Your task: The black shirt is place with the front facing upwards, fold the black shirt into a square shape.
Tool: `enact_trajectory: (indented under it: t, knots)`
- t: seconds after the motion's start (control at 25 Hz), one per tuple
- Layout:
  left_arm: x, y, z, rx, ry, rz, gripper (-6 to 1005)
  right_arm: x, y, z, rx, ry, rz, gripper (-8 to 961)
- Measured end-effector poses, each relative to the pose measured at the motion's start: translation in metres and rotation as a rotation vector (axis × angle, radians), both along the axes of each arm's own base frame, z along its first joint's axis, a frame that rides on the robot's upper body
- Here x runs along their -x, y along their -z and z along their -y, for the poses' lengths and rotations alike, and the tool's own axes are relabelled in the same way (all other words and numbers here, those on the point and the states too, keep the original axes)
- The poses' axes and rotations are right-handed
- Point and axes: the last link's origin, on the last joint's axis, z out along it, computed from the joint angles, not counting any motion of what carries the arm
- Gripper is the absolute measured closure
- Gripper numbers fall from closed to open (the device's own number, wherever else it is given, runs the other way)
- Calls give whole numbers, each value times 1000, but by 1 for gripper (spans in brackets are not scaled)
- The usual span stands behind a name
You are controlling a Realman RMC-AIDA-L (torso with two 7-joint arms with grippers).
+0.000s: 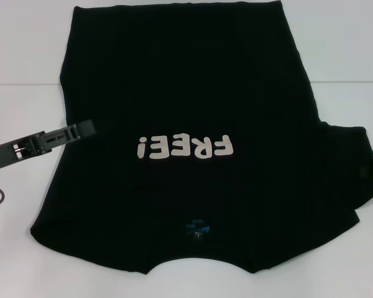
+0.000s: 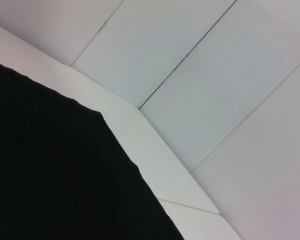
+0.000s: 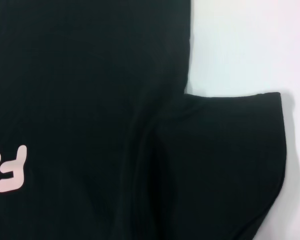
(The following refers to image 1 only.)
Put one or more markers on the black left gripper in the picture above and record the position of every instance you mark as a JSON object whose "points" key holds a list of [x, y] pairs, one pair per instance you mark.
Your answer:
{"points": [[6, 155]]}

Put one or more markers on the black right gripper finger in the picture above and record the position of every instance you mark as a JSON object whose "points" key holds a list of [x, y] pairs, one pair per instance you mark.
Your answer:
{"points": [[365, 170]]}

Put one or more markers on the black shirt with FREE print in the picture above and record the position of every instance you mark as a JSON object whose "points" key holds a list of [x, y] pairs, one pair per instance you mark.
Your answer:
{"points": [[186, 77]]}

